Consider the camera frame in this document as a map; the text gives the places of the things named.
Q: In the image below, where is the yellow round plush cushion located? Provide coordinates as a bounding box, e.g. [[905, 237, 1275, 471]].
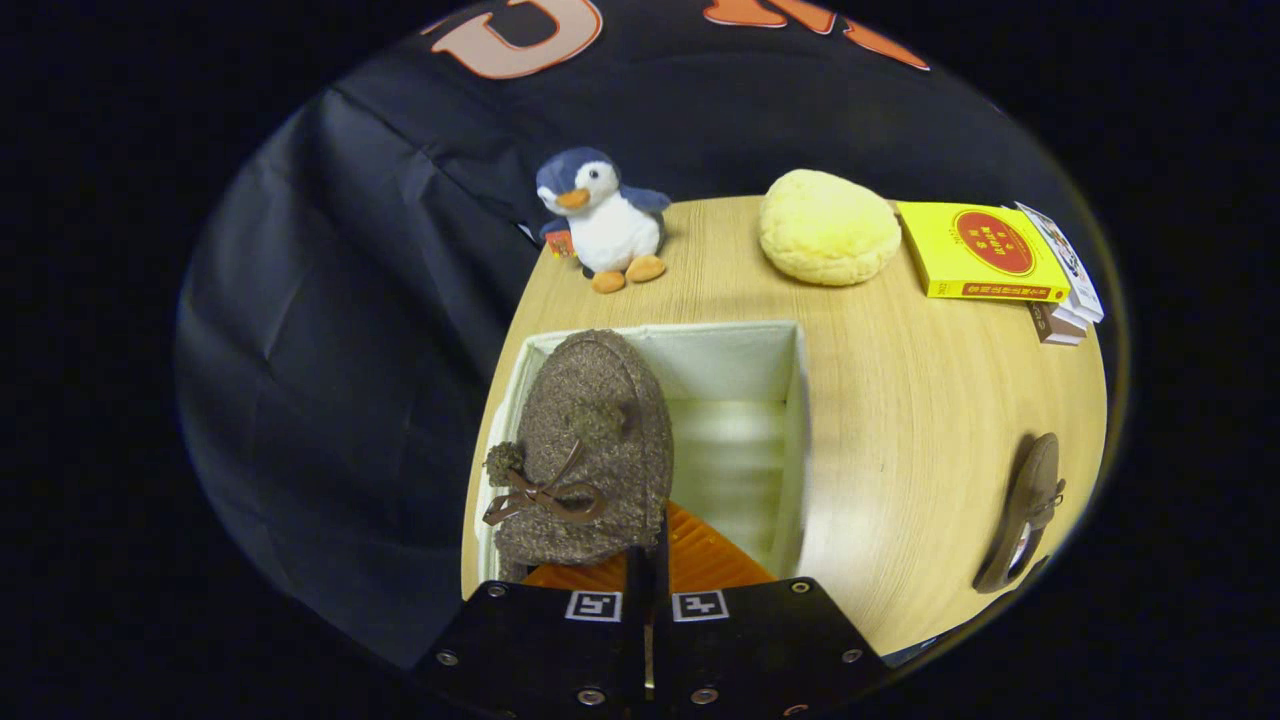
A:
[[758, 168, 903, 288]]

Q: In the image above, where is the penguin plush toy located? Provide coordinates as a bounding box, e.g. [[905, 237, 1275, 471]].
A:
[[535, 147, 673, 294]]

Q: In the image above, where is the brown fleece shoe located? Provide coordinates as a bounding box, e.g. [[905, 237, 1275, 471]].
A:
[[482, 330, 674, 583], [972, 432, 1067, 595]]

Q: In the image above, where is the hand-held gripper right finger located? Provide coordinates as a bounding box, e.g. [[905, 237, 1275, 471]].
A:
[[655, 500, 891, 720]]

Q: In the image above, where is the brown cover book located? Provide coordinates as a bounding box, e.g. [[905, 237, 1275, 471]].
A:
[[1028, 300, 1089, 347]]

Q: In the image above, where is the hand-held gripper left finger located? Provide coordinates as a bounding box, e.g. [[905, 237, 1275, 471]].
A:
[[415, 545, 651, 720]]

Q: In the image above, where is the beige fabric storage box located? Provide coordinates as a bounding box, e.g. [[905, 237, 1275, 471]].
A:
[[472, 320, 809, 583]]

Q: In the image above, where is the white illustrated book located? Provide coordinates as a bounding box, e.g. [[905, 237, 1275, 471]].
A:
[[1015, 202, 1105, 323]]

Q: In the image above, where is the yellow book red circle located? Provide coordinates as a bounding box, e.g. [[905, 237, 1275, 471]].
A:
[[897, 200, 1071, 301]]

